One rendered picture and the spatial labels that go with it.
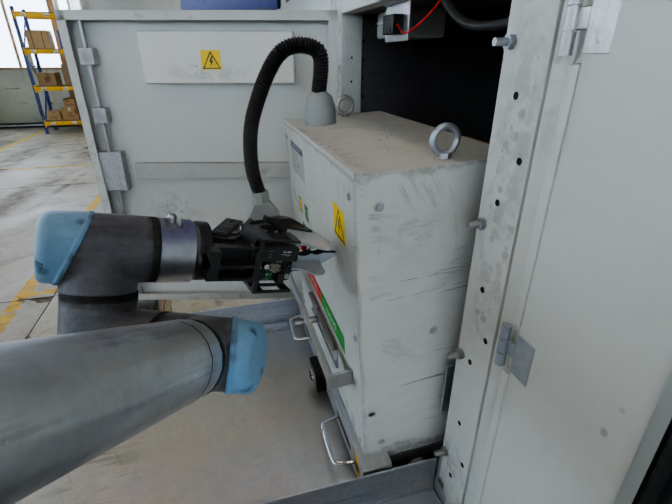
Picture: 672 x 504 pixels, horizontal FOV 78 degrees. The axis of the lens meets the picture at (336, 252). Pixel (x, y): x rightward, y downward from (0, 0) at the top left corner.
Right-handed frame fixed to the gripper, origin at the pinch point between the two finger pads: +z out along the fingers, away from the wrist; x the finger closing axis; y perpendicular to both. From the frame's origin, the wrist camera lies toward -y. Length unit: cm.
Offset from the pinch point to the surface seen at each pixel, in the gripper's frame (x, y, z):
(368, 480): -33.0, 14.8, 7.8
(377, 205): 10.1, 12.1, -2.4
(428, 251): 5.2, 13.8, 6.5
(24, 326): -140, -228, -49
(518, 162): 18.5, 23.5, 4.4
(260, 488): -42.4, 3.2, -4.0
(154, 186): -8, -67, -13
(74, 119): -103, -1055, -11
